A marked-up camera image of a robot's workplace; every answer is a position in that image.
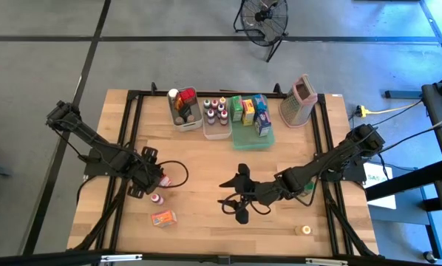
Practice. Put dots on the green Apple Jacks cereal box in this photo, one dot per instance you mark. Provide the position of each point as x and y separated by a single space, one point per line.
237 108

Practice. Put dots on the yellow Corn Pops cereal box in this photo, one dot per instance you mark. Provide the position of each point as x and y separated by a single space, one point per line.
248 112

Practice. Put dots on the white lid spice jar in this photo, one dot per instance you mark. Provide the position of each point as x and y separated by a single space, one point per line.
173 92

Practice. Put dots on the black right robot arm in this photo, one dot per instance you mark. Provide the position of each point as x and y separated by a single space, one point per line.
335 159

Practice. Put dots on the blue metal bar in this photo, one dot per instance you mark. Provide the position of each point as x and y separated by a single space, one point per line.
402 94

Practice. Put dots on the violet food colour bottle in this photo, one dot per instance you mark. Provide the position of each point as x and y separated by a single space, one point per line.
210 115

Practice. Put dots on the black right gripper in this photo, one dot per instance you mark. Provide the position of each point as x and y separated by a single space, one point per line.
265 192

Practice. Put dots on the white paper sheet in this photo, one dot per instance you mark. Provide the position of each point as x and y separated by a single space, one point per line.
383 194

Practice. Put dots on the pink food colour bottle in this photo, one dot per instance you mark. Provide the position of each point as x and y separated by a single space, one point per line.
156 198

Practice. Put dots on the silver metal bracket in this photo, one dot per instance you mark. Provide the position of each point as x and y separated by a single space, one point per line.
326 261
121 258

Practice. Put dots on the orange cereal box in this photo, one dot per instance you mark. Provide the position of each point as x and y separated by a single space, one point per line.
163 218

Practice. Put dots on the blue Frosted Flakes cereal box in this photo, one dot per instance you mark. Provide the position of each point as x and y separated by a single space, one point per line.
262 123

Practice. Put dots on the clear plastic bin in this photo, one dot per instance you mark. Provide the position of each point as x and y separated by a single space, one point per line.
217 133
197 122

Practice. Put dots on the black depth camera box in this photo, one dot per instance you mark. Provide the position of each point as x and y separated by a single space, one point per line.
224 259

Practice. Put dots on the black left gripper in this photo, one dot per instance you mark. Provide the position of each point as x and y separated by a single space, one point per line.
143 171

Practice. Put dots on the yellow power strip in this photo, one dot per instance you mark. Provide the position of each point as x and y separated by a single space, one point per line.
362 111

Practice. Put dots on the red lid paprika tin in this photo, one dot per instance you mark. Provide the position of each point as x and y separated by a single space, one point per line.
187 95

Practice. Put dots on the green spice jar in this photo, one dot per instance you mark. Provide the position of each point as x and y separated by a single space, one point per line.
308 189

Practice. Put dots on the black caster wheel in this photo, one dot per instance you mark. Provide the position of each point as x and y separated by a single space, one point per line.
429 256

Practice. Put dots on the blue food colour bottle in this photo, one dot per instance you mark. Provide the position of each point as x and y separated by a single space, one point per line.
220 109

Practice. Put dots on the small glass spice jar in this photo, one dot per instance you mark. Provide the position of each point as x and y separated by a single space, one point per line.
179 120

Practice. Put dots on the orange taco seasoning packet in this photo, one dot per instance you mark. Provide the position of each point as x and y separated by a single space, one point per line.
178 104

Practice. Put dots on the translucent green plastic tray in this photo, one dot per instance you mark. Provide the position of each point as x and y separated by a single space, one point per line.
252 142

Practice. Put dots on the black floor fan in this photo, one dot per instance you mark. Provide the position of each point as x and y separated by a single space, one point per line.
259 16

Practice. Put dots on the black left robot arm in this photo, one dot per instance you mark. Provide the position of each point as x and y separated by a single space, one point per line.
95 147

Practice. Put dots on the yellow food colour bottle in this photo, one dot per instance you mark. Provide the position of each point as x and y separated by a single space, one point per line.
306 230

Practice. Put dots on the glass jar brown spice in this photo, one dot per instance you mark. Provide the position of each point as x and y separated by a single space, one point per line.
190 118

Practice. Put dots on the green food colour bottle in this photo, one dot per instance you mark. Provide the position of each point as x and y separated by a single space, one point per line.
207 103

